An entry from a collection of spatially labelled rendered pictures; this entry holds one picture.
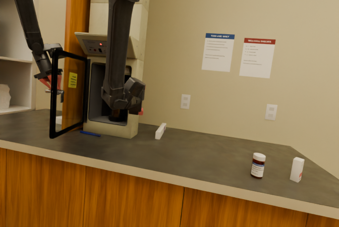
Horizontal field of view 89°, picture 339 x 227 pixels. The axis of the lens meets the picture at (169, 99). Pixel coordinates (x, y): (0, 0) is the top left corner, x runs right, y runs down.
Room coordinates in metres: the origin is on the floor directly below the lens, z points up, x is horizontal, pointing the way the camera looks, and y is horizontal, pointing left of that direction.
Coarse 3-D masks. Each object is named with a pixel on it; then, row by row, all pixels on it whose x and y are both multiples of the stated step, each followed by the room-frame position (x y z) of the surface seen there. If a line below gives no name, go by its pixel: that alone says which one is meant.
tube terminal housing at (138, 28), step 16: (96, 16) 1.05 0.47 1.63; (144, 16) 1.05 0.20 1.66; (96, 32) 1.05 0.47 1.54; (144, 32) 1.07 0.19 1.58; (144, 48) 1.10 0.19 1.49; (128, 64) 1.01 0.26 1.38; (128, 112) 1.00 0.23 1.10; (96, 128) 1.04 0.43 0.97; (112, 128) 1.02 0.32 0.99; (128, 128) 1.00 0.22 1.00
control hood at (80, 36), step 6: (78, 36) 0.95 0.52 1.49; (84, 36) 0.94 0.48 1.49; (90, 36) 0.93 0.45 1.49; (96, 36) 0.93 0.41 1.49; (102, 36) 0.92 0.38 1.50; (132, 42) 0.91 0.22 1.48; (138, 42) 0.99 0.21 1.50; (84, 48) 1.00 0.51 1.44; (132, 48) 0.93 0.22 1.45; (90, 54) 1.03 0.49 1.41; (96, 54) 1.02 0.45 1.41; (102, 54) 1.01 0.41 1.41; (132, 54) 0.96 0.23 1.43
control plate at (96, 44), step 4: (84, 40) 0.96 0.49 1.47; (88, 40) 0.95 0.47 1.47; (92, 40) 0.95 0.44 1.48; (96, 40) 0.94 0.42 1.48; (88, 44) 0.97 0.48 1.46; (92, 44) 0.97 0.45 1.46; (96, 44) 0.96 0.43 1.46; (104, 44) 0.95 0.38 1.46; (88, 48) 1.00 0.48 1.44; (92, 48) 0.99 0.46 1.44; (96, 48) 0.98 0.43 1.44; (104, 48) 0.97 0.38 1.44; (88, 52) 1.02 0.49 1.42; (92, 52) 1.01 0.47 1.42; (96, 52) 1.00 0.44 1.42; (100, 52) 1.00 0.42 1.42; (104, 52) 0.99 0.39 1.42
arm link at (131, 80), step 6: (132, 78) 0.66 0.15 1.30; (126, 84) 0.66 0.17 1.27; (132, 84) 0.65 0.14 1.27; (138, 84) 0.66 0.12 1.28; (144, 84) 0.69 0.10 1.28; (126, 90) 0.65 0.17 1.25; (132, 90) 0.66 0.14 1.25; (138, 90) 0.67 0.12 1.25; (126, 96) 0.64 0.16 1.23; (138, 96) 0.69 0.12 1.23; (114, 102) 0.60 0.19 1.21; (120, 102) 0.62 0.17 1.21; (126, 102) 0.64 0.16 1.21; (120, 108) 0.63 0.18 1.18
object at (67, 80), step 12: (60, 60) 0.78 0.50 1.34; (72, 60) 0.88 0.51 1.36; (60, 72) 0.78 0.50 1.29; (72, 72) 0.88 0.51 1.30; (84, 72) 1.01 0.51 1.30; (60, 84) 0.79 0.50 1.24; (72, 84) 0.89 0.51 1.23; (60, 96) 0.79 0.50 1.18; (72, 96) 0.90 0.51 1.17; (60, 108) 0.80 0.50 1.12; (72, 108) 0.90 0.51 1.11; (60, 120) 0.80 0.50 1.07; (72, 120) 0.91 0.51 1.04
